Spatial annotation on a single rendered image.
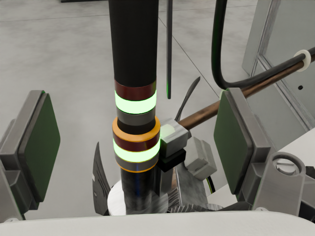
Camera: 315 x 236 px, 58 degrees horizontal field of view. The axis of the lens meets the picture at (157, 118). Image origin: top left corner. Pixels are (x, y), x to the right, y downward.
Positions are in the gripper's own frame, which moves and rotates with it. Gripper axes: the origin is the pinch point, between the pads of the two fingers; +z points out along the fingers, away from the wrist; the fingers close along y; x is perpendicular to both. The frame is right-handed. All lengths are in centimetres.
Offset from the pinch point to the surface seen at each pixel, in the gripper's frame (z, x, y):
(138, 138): 8.0, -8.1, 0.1
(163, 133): 11.4, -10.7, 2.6
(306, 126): 76, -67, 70
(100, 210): 39, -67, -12
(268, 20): 135, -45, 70
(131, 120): 8.4, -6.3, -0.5
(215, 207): 29, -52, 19
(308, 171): 16.2, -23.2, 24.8
